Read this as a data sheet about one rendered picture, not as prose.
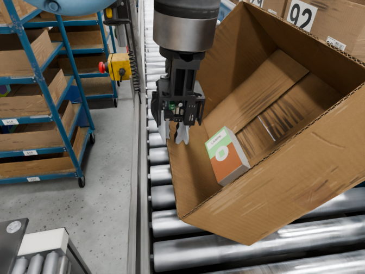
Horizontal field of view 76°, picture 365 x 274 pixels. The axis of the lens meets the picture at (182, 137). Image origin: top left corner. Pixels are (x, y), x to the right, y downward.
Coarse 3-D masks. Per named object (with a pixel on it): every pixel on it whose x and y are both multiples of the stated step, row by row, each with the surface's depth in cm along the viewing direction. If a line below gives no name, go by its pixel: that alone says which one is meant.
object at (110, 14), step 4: (120, 0) 63; (112, 4) 58; (116, 4) 58; (120, 4) 66; (108, 8) 62; (112, 8) 63; (116, 8) 65; (104, 12) 64; (108, 12) 62; (112, 12) 64; (116, 12) 65; (104, 16) 64; (108, 16) 63; (112, 16) 64; (116, 16) 65; (104, 20) 65; (108, 24) 65; (112, 24) 66; (116, 24) 66; (120, 24) 68
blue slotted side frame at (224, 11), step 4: (220, 4) 149; (220, 8) 160; (224, 8) 142; (228, 8) 135; (220, 12) 160; (224, 12) 151; (228, 12) 136; (220, 16) 161; (224, 16) 152; (220, 20) 162; (364, 180) 57; (360, 184) 59; (364, 184) 58; (364, 212) 55
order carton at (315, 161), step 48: (240, 48) 59; (288, 48) 50; (336, 48) 27; (240, 96) 62; (288, 96) 51; (336, 96) 42; (192, 144) 54; (240, 144) 55; (288, 144) 26; (336, 144) 27; (192, 192) 41; (240, 192) 31; (288, 192) 32; (336, 192) 35; (240, 240) 40
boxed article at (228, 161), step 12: (228, 132) 54; (216, 144) 55; (228, 144) 52; (216, 156) 53; (228, 156) 51; (240, 156) 49; (216, 168) 52; (228, 168) 49; (240, 168) 47; (228, 180) 49
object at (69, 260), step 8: (72, 248) 47; (64, 256) 44; (72, 256) 47; (80, 256) 52; (64, 264) 43; (72, 264) 47; (80, 264) 53; (56, 272) 41; (64, 272) 42; (72, 272) 48; (80, 272) 50; (88, 272) 55
